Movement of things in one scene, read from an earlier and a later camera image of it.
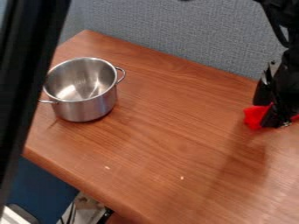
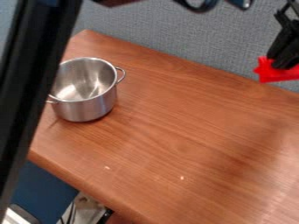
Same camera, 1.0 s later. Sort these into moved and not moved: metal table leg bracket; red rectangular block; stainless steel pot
Moved: red rectangular block
Not moved: metal table leg bracket; stainless steel pot
